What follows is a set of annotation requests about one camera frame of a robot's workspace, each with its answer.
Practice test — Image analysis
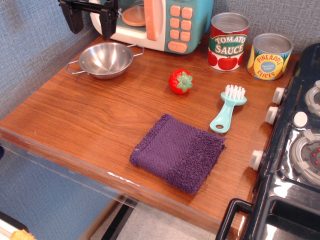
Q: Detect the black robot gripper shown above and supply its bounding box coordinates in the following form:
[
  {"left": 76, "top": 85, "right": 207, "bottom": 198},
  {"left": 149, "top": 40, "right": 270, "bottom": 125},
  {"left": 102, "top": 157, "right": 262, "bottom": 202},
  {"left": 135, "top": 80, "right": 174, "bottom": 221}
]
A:
[{"left": 58, "top": 0, "right": 122, "bottom": 40}]

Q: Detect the small steel pot with handles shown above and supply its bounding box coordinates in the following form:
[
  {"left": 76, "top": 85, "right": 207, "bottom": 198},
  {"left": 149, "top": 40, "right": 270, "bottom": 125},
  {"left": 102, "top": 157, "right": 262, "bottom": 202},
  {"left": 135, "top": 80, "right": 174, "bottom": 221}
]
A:
[{"left": 65, "top": 42, "right": 145, "bottom": 80}]

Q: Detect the teal toy microwave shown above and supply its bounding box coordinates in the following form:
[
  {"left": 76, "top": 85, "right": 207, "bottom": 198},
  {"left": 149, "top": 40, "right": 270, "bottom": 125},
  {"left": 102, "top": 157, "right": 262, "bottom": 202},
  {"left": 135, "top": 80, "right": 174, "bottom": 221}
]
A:
[{"left": 89, "top": 0, "right": 215, "bottom": 55}]

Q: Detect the red toy strawberry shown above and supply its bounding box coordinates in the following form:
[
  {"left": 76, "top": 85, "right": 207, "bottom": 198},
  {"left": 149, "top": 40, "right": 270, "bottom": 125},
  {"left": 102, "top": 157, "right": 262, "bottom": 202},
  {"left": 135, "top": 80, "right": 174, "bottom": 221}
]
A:
[{"left": 168, "top": 69, "right": 194, "bottom": 95}]

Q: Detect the tomato sauce can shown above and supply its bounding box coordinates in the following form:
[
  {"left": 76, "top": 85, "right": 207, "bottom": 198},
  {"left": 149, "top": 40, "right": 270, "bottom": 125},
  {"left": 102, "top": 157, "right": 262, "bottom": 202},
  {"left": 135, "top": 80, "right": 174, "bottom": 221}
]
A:
[{"left": 207, "top": 12, "right": 251, "bottom": 72}]

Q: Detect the teal dish brush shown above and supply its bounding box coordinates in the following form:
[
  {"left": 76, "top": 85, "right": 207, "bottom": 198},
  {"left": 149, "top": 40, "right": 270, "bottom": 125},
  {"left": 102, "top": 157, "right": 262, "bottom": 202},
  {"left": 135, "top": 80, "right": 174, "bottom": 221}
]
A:
[{"left": 209, "top": 84, "right": 247, "bottom": 134}]

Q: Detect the purple folded cloth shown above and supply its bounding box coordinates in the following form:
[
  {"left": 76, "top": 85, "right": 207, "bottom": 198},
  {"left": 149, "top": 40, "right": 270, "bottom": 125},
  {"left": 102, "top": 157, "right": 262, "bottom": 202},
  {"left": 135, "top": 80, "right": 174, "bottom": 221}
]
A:
[{"left": 129, "top": 113, "right": 226, "bottom": 195}]

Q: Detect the pineapple slices can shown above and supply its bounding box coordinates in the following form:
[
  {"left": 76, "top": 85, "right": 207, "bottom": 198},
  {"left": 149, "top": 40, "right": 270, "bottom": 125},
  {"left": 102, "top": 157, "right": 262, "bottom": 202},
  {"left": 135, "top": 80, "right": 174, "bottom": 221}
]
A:
[{"left": 247, "top": 33, "right": 294, "bottom": 81}]

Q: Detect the black toy stove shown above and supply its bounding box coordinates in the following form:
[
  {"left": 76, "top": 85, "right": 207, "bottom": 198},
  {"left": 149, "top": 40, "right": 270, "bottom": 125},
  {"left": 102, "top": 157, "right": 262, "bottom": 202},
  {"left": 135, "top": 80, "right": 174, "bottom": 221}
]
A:
[{"left": 216, "top": 43, "right": 320, "bottom": 240}]

